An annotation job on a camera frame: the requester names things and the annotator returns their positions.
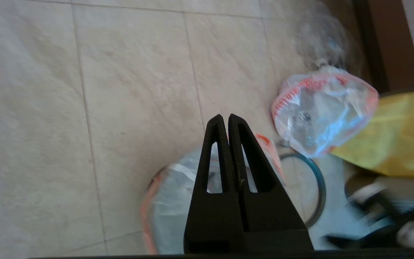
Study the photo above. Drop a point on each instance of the yellow fabric tote bag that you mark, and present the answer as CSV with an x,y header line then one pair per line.
x,y
401,136

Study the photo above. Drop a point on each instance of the bottle-filled white orange trash bag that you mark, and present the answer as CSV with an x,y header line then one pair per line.
x,y
318,108

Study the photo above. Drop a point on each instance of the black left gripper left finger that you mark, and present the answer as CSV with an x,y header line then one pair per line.
x,y
214,216

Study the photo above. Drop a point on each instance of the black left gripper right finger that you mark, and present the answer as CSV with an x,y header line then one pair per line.
x,y
271,219

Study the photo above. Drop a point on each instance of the clear crumpled plastic bag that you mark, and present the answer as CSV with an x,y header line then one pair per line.
x,y
322,36

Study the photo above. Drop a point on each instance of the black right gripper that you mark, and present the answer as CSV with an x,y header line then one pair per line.
x,y
376,216

